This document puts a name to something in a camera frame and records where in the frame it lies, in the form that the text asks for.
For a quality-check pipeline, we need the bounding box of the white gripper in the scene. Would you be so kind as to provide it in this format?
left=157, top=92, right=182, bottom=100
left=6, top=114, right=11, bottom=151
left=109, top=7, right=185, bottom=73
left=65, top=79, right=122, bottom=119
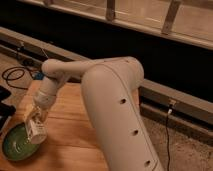
left=23, top=90, right=56, bottom=125

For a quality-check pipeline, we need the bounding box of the white plastic bottle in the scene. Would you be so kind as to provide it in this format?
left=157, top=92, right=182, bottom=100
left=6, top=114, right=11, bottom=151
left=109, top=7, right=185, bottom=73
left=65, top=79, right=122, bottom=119
left=25, top=112, right=47, bottom=144

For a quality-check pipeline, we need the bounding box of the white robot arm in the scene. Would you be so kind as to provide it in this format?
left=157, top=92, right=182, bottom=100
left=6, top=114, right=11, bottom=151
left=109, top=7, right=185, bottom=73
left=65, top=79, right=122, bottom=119
left=24, top=57, right=164, bottom=171

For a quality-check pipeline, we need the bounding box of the green ceramic bowl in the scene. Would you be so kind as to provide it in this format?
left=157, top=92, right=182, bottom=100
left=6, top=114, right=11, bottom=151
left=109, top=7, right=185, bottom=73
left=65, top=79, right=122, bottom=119
left=2, top=123, right=40, bottom=161

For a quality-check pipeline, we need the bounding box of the black object at left edge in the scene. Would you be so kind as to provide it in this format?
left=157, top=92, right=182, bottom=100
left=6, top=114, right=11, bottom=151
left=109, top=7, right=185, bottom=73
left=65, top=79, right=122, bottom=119
left=0, top=85, right=16, bottom=135

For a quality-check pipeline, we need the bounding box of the blue box on floor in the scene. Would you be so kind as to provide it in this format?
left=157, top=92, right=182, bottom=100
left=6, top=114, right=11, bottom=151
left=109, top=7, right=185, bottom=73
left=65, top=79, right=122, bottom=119
left=34, top=71, right=44, bottom=80

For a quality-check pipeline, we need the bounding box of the black coiled cable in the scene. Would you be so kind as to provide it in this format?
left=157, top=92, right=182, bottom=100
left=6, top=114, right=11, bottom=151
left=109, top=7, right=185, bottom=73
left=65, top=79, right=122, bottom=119
left=1, top=65, right=36, bottom=90

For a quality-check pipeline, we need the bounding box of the metal window frame rail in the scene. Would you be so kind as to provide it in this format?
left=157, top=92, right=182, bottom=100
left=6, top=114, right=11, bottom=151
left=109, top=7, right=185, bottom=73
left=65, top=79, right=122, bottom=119
left=19, top=0, right=213, bottom=50

